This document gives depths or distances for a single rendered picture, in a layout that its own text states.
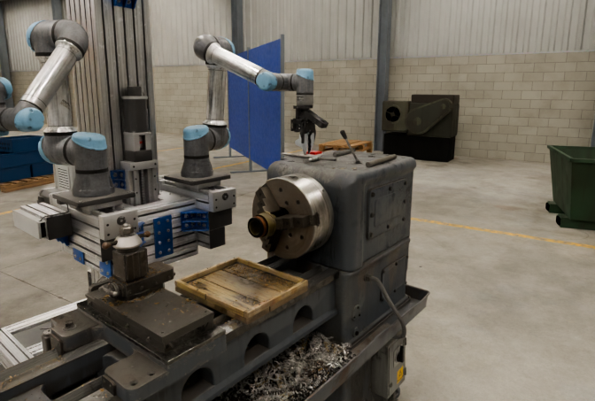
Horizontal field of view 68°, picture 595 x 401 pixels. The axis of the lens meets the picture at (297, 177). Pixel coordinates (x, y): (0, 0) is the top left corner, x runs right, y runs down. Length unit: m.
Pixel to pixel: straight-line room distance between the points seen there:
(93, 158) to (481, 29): 10.49
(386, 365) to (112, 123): 1.60
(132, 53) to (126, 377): 1.37
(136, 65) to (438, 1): 10.30
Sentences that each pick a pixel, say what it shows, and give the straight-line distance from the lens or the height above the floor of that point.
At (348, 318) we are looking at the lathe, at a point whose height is 0.67.
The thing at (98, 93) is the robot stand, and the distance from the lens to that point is 2.03.
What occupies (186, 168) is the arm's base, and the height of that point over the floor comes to 1.20.
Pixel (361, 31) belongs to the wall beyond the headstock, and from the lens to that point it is 12.48.
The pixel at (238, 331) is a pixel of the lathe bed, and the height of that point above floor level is 0.85.
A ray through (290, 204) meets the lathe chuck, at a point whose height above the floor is 1.15.
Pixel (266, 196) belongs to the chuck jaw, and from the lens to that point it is 1.65.
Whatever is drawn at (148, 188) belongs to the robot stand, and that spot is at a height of 1.12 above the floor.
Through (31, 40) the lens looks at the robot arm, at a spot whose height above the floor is 1.73.
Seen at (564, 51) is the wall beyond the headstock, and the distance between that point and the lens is 11.32.
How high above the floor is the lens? 1.56
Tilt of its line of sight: 11 degrees down
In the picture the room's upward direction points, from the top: straight up
